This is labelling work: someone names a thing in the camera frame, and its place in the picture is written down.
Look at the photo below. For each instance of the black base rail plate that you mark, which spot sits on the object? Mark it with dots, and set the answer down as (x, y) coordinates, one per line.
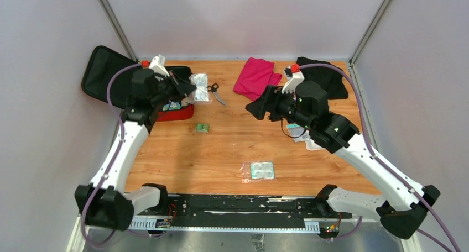
(238, 213)

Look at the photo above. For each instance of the white gauze packet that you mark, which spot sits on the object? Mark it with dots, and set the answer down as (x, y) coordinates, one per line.
(300, 135)

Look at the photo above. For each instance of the pink folded cloth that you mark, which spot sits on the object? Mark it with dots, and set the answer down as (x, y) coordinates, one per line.
(255, 76)

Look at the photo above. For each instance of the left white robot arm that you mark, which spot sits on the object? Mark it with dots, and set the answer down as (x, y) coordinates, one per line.
(103, 202)

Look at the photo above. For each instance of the black handled scissors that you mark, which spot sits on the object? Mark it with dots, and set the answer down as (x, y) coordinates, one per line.
(214, 90)

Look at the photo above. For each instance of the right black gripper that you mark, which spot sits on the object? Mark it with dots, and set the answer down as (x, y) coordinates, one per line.
(270, 101)

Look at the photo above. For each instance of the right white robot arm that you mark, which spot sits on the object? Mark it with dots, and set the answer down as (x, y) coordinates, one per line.
(401, 205)

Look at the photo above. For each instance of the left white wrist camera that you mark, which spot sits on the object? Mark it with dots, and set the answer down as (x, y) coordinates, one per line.
(156, 64)

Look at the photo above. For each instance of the clear bag of swabs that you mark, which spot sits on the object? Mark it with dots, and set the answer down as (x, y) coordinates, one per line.
(201, 94)

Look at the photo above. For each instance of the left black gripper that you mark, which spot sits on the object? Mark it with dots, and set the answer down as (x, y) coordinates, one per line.
(186, 88)

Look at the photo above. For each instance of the small green medicine box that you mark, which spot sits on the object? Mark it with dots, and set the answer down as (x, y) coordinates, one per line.
(202, 127)

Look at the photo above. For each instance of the teal blister pack in bag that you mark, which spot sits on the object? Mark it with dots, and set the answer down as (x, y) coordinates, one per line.
(257, 171)

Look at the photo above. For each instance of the black folded cloth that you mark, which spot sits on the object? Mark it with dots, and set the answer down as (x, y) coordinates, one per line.
(328, 79)

